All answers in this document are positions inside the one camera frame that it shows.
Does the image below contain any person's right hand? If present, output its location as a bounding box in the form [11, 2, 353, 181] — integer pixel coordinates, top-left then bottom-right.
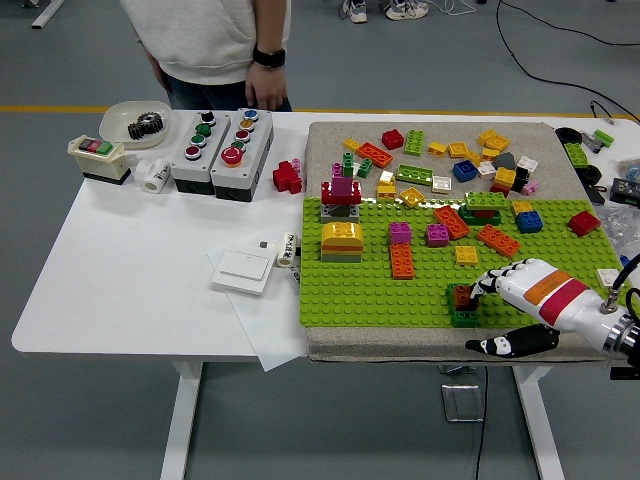
[147, 52, 172, 94]

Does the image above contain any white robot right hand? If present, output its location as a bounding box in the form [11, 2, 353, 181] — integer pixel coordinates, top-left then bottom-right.
[464, 257, 629, 359]

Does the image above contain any person's left hand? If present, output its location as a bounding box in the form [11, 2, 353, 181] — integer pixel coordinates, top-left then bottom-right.
[243, 62, 290, 112]

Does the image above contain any brown two-by-two brick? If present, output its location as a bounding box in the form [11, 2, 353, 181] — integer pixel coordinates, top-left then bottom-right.
[453, 284, 481, 309]

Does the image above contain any dark green two-by-four brick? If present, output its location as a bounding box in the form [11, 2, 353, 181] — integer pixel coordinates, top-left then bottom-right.
[446, 282, 481, 329]

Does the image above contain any green studded baseplate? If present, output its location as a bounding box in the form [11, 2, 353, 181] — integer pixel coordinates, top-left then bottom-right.
[298, 196, 640, 329]

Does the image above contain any orange two-by-four brick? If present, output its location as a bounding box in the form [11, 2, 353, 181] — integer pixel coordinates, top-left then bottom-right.
[476, 223, 523, 259]
[388, 241, 417, 280]
[432, 203, 472, 239]
[356, 141, 395, 169]

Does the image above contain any blue two-by-two brick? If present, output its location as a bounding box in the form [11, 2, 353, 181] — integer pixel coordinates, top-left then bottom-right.
[452, 159, 479, 183]
[513, 210, 545, 236]

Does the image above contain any red sloped two-by-two brick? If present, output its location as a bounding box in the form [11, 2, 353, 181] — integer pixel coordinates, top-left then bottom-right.
[567, 209, 603, 237]

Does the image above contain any red cross-shaped brick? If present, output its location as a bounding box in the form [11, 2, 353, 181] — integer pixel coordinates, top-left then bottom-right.
[272, 159, 304, 195]

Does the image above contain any dark green arch brick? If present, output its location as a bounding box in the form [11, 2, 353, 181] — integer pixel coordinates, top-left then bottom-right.
[457, 203, 504, 226]

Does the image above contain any lime two-by-four brick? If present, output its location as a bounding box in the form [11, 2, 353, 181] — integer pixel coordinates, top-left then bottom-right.
[403, 128, 427, 156]
[463, 190, 511, 211]

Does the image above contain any red arch brick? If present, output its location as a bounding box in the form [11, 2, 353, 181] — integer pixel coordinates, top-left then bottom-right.
[319, 180, 362, 205]

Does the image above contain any magenta two-by-two brick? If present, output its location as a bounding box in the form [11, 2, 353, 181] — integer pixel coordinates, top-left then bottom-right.
[425, 221, 451, 247]

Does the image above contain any grey base brick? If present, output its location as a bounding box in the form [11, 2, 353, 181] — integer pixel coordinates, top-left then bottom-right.
[319, 201, 361, 224]

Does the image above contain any yellow domed brick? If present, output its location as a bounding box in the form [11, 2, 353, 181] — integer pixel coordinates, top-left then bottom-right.
[319, 221, 365, 248]

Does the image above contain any pink two-by-two brick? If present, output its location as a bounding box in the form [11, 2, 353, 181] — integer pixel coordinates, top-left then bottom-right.
[388, 220, 414, 244]

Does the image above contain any grey-olive brick layer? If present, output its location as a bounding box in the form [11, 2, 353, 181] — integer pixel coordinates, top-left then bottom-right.
[320, 250, 364, 264]

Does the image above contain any black wrist watch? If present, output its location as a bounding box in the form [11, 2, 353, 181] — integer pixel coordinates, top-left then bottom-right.
[252, 44, 287, 69]

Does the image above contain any black metal gear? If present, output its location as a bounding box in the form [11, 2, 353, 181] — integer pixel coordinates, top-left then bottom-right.
[127, 111, 167, 140]

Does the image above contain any person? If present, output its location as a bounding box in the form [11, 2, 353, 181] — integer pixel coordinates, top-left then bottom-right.
[118, 0, 294, 112]

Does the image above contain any white plastic bowl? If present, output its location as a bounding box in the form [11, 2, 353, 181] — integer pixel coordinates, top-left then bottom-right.
[98, 99, 174, 150]

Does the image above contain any grey emergency-stop control box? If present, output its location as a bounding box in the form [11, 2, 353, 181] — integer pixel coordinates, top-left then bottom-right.
[210, 107, 275, 201]

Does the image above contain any grey four-button control box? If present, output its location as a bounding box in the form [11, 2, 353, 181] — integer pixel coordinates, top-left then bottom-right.
[171, 109, 234, 195]

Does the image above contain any clear plastic bag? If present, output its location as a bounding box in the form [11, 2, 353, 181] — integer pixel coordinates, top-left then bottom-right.
[597, 204, 640, 249]

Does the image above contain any white sneaker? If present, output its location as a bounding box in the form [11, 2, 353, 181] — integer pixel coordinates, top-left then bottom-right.
[340, 0, 370, 25]
[384, 0, 430, 21]

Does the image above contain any white background table foot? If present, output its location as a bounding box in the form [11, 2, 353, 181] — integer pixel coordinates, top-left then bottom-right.
[30, 0, 66, 29]

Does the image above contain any black button device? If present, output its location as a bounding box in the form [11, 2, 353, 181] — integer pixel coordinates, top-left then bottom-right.
[609, 177, 640, 205]

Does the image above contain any white table leg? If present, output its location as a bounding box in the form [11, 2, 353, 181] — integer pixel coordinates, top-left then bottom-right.
[159, 360, 205, 480]
[512, 365, 569, 480]

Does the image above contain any metal floor socket box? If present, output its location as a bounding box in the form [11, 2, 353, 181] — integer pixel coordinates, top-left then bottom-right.
[439, 382, 486, 424]

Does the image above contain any small grey device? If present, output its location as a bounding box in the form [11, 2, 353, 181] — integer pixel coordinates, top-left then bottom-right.
[579, 129, 609, 154]

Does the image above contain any labelled white pipe fitting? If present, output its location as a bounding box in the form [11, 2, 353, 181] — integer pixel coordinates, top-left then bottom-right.
[276, 232, 300, 269]

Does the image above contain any lime two-by-four plate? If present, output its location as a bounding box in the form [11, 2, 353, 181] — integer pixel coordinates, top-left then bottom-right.
[395, 163, 434, 186]

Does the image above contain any grey-brown cushion mat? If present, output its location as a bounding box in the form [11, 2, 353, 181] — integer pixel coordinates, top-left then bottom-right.
[304, 120, 640, 364]

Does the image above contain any white paper sheet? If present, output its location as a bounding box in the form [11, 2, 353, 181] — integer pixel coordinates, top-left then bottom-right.
[207, 249, 310, 372]

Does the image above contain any cream red-green switch box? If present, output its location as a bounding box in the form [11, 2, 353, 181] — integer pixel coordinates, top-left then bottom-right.
[67, 134, 134, 186]

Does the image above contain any thin black hanging cable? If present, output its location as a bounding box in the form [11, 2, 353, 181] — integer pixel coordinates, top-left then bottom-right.
[473, 365, 490, 480]

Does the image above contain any white wall switch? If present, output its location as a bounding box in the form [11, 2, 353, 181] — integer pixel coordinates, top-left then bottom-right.
[209, 248, 279, 297]

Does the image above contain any black cable with connector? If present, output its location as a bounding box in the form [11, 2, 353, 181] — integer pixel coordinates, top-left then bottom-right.
[589, 99, 617, 125]

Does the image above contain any white floor cable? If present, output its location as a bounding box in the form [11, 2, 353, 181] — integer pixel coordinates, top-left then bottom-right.
[429, 0, 479, 16]

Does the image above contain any long black floor cable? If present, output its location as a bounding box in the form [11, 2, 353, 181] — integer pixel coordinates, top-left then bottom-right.
[496, 0, 640, 124]

